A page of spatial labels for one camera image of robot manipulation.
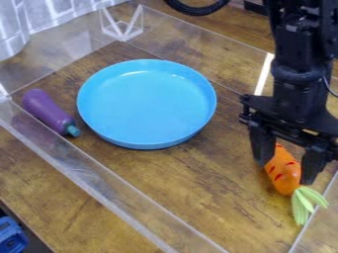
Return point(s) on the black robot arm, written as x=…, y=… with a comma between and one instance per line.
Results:
x=305, y=29

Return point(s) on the clear acrylic corner bracket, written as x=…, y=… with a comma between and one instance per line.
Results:
x=122, y=30

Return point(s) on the white sheer curtain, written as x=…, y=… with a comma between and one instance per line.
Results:
x=26, y=17

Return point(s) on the blue round plate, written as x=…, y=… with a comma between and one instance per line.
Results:
x=147, y=103

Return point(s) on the purple toy eggplant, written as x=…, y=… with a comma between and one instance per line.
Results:
x=42, y=106

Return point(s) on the blue object at corner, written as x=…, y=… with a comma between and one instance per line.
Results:
x=14, y=240

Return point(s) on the clear acrylic back barrier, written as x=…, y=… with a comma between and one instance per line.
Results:
x=225, y=45

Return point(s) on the clear acrylic barrier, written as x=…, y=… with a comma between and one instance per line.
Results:
x=167, y=231
x=225, y=45

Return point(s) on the clear acrylic front barrier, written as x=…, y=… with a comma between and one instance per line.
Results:
x=167, y=231

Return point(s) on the orange toy carrot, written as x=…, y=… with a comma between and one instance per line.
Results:
x=284, y=171

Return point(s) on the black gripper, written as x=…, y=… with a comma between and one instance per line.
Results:
x=294, y=116

